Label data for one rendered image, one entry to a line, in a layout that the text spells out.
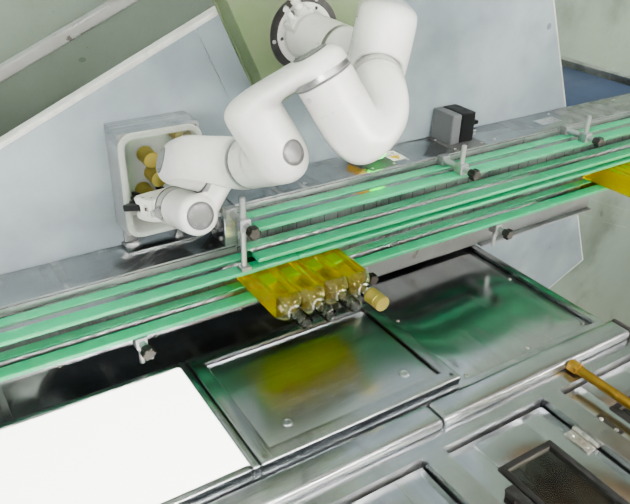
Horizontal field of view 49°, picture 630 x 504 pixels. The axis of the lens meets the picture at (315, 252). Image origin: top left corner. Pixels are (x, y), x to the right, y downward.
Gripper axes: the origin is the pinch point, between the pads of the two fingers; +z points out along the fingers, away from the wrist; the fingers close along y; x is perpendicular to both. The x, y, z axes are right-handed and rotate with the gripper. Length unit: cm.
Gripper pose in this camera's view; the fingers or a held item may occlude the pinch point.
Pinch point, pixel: (149, 196)
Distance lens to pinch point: 149.5
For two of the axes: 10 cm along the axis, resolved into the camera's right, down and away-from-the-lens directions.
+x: -1.5, -9.4, -3.0
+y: 8.4, -2.8, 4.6
